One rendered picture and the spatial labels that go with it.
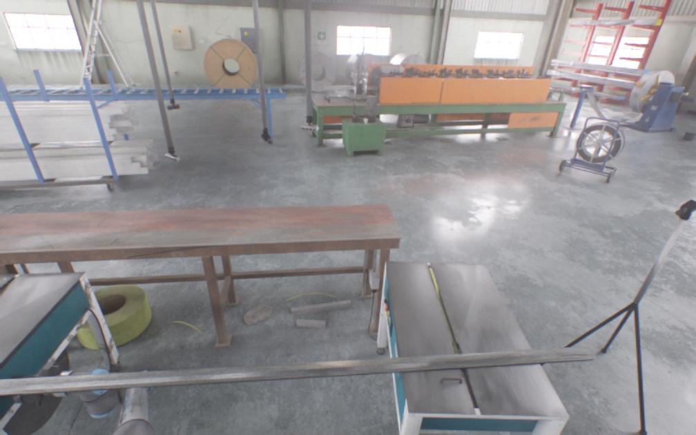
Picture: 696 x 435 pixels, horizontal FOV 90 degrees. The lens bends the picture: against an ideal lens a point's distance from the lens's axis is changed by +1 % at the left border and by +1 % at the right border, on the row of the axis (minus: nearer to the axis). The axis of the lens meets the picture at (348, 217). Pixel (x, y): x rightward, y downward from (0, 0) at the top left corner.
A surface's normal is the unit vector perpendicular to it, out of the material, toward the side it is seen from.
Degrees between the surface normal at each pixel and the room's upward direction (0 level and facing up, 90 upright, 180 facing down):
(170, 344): 0
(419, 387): 0
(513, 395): 0
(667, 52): 90
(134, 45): 90
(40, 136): 90
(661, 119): 89
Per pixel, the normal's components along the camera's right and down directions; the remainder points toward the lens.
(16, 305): 0.04, -0.88
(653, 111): -0.95, -0.05
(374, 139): 0.23, 0.50
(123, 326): 0.77, 0.33
